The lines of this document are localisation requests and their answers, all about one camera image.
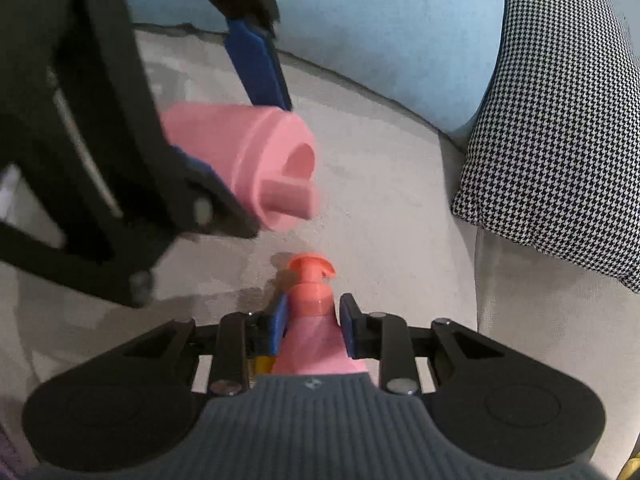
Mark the houndstooth pillow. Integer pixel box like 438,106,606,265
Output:
450,0,640,293

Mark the pink bottle with orange cap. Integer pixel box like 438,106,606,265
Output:
272,252,371,377

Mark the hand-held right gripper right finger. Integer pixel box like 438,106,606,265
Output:
339,292,506,396

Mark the beige sofa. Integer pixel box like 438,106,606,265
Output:
0,20,640,480

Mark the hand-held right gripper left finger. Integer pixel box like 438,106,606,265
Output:
122,294,291,396

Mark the light blue cushion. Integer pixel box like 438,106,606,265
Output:
125,0,506,137

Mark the pink pump bottle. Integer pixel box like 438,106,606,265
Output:
160,101,319,233

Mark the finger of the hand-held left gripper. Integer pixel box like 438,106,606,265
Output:
165,0,293,111
0,0,261,307

